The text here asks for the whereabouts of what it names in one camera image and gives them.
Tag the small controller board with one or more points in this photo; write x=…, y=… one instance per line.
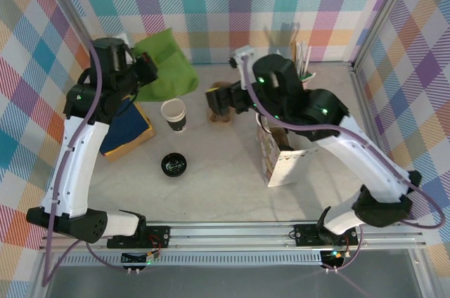
x=140, y=258
x=334, y=258

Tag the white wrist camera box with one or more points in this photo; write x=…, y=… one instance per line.
x=123, y=37
x=242, y=53

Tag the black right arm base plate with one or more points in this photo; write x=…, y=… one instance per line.
x=304, y=234

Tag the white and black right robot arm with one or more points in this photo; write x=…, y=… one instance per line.
x=362, y=161

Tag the paper coffee cup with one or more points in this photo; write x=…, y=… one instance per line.
x=173, y=110

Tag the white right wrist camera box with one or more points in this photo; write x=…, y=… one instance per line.
x=242, y=53

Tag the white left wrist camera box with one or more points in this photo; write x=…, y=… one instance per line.
x=123, y=37

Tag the aluminium side rail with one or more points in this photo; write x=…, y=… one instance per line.
x=365, y=101

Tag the tan napkin box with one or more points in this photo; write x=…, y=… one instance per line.
x=133, y=147

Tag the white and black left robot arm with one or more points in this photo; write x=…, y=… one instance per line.
x=77, y=164

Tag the cartoon animal print paper bag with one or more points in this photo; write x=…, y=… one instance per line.
x=284, y=171

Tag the wooden stir stick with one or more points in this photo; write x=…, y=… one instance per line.
x=294, y=50

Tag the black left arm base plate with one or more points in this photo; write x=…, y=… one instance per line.
x=160, y=233

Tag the green paper napkin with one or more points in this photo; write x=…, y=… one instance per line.
x=172, y=73

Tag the white wrapped straw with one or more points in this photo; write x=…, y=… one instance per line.
x=301, y=55
x=308, y=55

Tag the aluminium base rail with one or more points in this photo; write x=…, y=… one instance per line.
x=228, y=236

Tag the stack of coloured napkins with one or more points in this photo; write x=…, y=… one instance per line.
x=146, y=117

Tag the green straw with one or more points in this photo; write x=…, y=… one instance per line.
x=309, y=75

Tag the blue paper napkin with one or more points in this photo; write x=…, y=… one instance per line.
x=123, y=129

